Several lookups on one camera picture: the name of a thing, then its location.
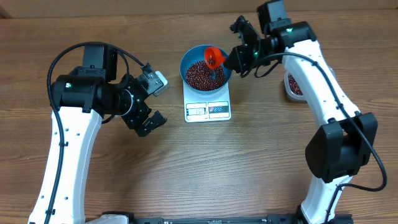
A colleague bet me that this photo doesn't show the beans in blue bowl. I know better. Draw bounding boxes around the beans in blue bowl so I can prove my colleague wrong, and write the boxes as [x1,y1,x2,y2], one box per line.
[186,60,225,91]

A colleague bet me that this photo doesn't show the blue bowl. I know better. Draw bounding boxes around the blue bowl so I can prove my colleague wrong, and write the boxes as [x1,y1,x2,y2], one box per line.
[180,45,231,90]

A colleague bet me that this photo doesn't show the red adzuki beans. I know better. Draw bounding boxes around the red adzuki beans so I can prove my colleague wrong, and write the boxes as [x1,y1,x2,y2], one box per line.
[288,75,303,95]

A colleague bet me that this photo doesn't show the beans in red scoop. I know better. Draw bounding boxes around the beans in red scoop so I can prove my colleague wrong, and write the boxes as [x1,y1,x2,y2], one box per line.
[206,56,216,70]

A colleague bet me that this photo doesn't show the white kitchen scale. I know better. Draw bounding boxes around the white kitchen scale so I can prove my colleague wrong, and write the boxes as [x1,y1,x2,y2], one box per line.
[183,83,232,123]

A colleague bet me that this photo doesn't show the clear plastic container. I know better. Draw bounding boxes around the clear plastic container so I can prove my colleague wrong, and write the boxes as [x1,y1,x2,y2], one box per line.
[284,72,306,103]

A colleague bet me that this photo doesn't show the red measuring scoop blue handle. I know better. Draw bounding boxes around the red measuring scoop blue handle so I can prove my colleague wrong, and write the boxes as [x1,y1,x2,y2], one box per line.
[204,46,226,68]

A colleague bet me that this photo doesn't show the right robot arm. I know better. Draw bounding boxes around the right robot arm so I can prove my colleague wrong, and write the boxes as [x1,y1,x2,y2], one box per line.
[224,1,377,223]

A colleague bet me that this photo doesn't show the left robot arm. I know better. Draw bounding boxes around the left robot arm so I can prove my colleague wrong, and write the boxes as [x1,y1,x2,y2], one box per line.
[29,42,169,223]

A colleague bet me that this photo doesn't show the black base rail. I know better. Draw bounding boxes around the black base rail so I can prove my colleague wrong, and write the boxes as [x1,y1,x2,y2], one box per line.
[86,211,354,224]

